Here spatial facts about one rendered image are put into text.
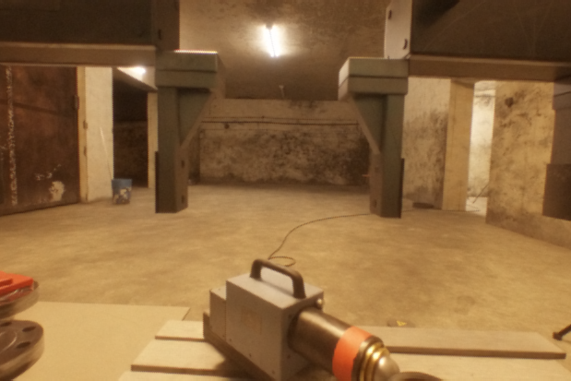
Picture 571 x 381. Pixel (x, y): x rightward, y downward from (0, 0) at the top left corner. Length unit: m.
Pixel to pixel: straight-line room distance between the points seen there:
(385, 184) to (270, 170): 10.64
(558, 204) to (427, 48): 0.15
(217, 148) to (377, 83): 11.01
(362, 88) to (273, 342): 0.60
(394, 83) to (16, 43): 0.23
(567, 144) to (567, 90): 0.04
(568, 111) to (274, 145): 10.64
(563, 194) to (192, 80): 0.27
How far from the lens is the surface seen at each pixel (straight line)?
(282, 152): 10.81
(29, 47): 0.26
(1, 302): 1.31
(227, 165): 11.08
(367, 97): 0.22
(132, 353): 1.32
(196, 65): 0.21
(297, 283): 0.70
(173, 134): 0.21
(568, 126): 0.29
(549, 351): 1.26
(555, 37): 0.26
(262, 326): 0.73
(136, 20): 0.22
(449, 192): 5.81
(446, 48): 0.22
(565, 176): 0.29
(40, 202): 5.22
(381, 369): 0.62
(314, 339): 0.66
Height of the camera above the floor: 0.69
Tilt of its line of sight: 5 degrees down
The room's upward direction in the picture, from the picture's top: 1 degrees clockwise
